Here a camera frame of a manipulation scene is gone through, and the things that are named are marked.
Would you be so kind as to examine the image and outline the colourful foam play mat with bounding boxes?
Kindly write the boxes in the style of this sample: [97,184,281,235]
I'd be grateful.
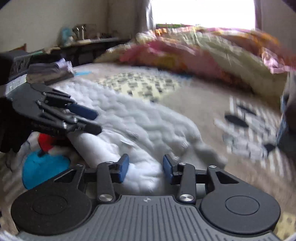
[156,23,197,29]

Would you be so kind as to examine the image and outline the assorted small bottles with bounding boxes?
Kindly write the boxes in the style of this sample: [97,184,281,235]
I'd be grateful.
[60,23,121,45]

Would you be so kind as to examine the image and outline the low stack of folded clothes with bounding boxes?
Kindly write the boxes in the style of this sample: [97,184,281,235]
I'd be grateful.
[27,58,75,86]

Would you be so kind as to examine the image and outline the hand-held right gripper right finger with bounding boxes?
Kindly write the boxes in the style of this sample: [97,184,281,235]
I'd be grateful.
[163,154,241,204]

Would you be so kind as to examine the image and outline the white fleece garment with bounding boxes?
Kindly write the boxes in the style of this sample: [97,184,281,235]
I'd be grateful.
[50,77,228,195]

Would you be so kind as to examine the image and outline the dark side table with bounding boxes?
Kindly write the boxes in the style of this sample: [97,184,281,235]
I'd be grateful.
[29,37,130,68]

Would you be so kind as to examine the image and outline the bright window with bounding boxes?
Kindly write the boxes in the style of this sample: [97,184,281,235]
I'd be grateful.
[150,0,256,29]

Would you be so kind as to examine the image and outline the cartoon mouse printed blanket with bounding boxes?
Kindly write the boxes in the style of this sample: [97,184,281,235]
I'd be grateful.
[0,62,296,235]

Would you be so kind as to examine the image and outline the person's left hand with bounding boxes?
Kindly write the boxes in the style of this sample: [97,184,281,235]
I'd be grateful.
[0,97,31,154]

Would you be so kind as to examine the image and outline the floral pink and yellow quilt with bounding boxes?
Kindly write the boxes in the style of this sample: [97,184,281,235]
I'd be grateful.
[94,26,296,98]

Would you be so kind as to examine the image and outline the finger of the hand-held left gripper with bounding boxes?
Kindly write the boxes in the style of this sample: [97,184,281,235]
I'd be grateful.
[39,107,102,136]
[36,90,99,120]

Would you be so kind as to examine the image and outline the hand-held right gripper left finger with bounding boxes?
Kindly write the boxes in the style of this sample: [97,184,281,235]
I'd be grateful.
[54,153,129,202]

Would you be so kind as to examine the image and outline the pale patterned curtain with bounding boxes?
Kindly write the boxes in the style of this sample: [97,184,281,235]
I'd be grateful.
[136,0,153,31]

